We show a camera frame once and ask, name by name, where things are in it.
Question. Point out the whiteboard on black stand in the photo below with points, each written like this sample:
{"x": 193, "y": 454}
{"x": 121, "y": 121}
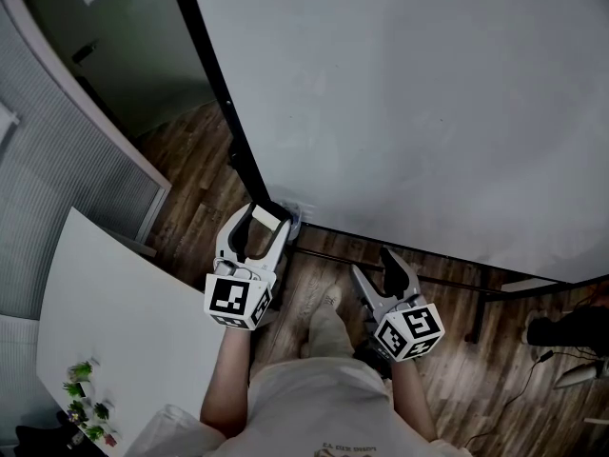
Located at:
{"x": 404, "y": 88}

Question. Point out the black office chair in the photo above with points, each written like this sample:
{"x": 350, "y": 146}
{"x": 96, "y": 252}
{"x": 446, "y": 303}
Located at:
{"x": 40, "y": 438}

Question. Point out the person's beige trousers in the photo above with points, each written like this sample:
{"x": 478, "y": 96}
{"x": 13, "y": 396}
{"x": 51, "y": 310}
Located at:
{"x": 328, "y": 333}

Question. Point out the wooden table with white legs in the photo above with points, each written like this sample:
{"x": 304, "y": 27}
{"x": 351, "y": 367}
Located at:
{"x": 525, "y": 284}

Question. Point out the frosted glass door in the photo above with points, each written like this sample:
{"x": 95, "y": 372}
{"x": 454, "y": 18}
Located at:
{"x": 133, "y": 55}

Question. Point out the paper notice on glass partition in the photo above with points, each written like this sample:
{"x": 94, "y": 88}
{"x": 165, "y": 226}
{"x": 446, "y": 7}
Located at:
{"x": 5, "y": 129}

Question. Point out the black waist-worn device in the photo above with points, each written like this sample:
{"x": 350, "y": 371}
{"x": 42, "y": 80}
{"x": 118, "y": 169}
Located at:
{"x": 373, "y": 355}

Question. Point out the white whiteboard eraser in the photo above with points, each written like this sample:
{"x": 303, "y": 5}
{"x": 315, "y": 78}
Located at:
{"x": 265, "y": 217}

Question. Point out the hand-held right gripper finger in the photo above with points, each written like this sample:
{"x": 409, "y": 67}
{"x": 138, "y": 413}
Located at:
{"x": 368, "y": 292}
{"x": 404, "y": 284}

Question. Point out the person's right forearm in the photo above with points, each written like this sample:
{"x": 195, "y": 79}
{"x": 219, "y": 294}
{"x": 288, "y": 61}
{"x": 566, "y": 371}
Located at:
{"x": 414, "y": 400}

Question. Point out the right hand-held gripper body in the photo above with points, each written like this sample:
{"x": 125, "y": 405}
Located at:
{"x": 411, "y": 331}

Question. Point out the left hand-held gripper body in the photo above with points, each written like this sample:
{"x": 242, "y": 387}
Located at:
{"x": 230, "y": 300}

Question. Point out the clear plastic eraser tray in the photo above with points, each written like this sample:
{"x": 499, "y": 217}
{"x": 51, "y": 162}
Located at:
{"x": 296, "y": 217}

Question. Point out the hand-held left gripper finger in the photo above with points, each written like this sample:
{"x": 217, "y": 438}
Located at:
{"x": 227, "y": 238}
{"x": 278, "y": 254}

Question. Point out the person's left forearm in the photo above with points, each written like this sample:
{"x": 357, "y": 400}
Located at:
{"x": 228, "y": 381}

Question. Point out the person's beige shoe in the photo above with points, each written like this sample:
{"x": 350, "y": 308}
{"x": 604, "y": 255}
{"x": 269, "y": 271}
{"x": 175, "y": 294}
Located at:
{"x": 332, "y": 295}

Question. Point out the person's white shirt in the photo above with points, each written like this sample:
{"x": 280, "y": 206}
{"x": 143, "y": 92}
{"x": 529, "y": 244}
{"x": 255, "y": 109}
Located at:
{"x": 314, "y": 407}

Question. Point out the white grey device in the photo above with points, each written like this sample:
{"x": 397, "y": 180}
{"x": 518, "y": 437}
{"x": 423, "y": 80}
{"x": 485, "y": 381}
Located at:
{"x": 580, "y": 376}

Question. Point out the cluster of small potted plants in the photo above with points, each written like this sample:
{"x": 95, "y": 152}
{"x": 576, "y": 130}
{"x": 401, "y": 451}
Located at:
{"x": 83, "y": 403}

